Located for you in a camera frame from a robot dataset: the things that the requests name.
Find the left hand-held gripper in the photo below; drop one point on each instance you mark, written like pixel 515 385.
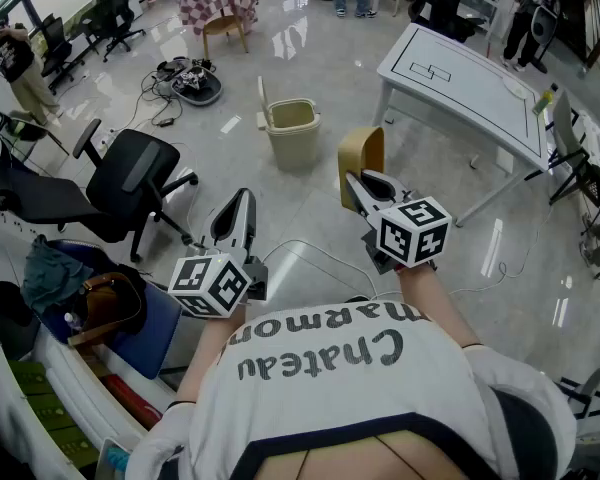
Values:
pixel 210 283

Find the white table with black lines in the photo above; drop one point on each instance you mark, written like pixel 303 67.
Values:
pixel 470 88

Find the person's left forearm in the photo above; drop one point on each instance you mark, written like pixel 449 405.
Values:
pixel 205 353

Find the standing fan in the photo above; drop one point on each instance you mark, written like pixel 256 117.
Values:
pixel 545 25

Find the person's white printed shirt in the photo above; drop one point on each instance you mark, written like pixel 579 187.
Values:
pixel 330 408

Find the white power strip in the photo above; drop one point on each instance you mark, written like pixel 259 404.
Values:
pixel 106 140

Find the person's right forearm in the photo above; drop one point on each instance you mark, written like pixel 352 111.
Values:
pixel 425 303

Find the checkered tablecloth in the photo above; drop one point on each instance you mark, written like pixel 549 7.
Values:
pixel 215 0

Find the black office chair with armrests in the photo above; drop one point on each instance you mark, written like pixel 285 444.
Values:
pixel 130 178

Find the blue chair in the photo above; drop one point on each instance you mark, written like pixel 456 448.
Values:
pixel 150 328

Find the green printed box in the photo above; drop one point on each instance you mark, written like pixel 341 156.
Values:
pixel 75 445
pixel 50 412
pixel 27 375

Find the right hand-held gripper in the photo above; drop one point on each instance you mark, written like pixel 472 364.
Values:
pixel 415 233

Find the brown leather bag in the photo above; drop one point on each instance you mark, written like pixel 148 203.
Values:
pixel 105 298

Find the yellow-green bottle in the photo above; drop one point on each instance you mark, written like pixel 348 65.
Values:
pixel 544 104

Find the red box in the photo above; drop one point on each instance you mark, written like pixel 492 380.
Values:
pixel 130 398

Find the beige trash bin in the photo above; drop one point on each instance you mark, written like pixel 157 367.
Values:
pixel 295 143

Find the wooden chair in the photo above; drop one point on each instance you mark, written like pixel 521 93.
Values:
pixel 222 23

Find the grey oval tray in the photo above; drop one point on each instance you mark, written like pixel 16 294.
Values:
pixel 205 97

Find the white shelf rack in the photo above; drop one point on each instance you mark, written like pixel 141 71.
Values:
pixel 70 383

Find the teal cloth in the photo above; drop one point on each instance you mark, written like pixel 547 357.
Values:
pixel 50 273

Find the black power adapter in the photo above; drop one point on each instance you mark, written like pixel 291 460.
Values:
pixel 166 122

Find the clear plastic bottle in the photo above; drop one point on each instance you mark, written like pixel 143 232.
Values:
pixel 72 320

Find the unused gripper device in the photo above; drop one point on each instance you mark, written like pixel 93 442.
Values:
pixel 192 79

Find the black reclined mesh chair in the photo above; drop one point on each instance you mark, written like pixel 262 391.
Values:
pixel 40 198

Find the white plate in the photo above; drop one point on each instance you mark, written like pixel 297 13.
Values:
pixel 514 88

